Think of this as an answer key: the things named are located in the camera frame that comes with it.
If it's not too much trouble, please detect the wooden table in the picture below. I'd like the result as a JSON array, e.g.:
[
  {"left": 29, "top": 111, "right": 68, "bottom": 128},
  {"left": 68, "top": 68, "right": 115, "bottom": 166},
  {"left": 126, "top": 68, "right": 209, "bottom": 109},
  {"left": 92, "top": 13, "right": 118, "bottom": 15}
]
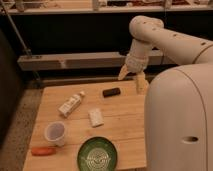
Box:
[{"left": 23, "top": 81, "right": 146, "bottom": 171}]

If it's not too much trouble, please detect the white rectangular packet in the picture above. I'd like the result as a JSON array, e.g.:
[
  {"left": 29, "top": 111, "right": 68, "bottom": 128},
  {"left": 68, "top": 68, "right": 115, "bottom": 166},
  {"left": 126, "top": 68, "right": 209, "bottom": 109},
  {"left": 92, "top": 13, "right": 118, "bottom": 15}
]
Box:
[{"left": 89, "top": 108, "right": 104, "bottom": 127}]

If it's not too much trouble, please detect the white small bottle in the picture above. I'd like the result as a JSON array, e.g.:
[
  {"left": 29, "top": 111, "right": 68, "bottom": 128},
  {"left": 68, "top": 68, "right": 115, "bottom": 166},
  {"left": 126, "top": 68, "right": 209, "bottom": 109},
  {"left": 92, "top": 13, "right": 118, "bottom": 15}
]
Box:
[{"left": 58, "top": 91, "right": 85, "bottom": 117}]

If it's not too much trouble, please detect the metal diagonal pole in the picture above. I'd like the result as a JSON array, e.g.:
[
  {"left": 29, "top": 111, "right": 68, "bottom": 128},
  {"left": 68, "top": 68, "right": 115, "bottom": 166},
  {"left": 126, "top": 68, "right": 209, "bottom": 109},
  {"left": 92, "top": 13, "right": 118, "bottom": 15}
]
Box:
[{"left": 0, "top": 0, "right": 32, "bottom": 58}]

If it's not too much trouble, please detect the wooden shelf rack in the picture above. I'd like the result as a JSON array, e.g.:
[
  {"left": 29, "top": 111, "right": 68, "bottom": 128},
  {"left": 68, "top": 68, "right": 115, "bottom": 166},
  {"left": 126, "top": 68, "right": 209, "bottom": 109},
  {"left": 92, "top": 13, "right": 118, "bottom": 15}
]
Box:
[{"left": 0, "top": 0, "right": 213, "bottom": 71}]

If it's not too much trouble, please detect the green patterned plate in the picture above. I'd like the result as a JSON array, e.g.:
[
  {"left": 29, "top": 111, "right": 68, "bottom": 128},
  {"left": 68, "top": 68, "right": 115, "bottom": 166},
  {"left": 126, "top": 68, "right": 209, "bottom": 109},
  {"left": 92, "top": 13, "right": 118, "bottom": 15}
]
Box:
[{"left": 77, "top": 137, "right": 118, "bottom": 171}]

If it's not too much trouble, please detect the orange carrot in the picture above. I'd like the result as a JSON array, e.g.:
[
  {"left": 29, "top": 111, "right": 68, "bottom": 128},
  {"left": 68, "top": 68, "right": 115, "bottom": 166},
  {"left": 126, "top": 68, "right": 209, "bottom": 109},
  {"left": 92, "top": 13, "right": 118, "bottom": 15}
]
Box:
[{"left": 31, "top": 147, "right": 56, "bottom": 156}]

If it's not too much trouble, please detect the white plastic cup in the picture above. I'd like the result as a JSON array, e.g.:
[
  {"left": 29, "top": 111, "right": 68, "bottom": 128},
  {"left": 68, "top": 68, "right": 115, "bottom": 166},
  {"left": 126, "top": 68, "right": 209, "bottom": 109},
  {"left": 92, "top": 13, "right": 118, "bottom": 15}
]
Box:
[{"left": 44, "top": 121, "right": 65, "bottom": 147}]

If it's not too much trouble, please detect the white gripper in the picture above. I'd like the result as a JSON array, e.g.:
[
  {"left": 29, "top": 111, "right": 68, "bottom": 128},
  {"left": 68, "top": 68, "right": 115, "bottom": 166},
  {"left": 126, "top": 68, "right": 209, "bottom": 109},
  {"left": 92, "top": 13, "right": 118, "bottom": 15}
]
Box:
[{"left": 118, "top": 54, "right": 149, "bottom": 94}]

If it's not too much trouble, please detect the black rectangular object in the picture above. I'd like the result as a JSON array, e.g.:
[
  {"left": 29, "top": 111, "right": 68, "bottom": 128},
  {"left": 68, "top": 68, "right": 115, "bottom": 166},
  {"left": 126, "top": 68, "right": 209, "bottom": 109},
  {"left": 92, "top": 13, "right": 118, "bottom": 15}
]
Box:
[{"left": 102, "top": 88, "right": 121, "bottom": 98}]

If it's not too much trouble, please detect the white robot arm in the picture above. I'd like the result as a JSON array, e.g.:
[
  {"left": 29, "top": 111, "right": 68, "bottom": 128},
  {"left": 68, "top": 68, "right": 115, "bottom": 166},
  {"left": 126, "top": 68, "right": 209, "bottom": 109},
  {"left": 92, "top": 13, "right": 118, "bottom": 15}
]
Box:
[{"left": 118, "top": 16, "right": 213, "bottom": 171}]

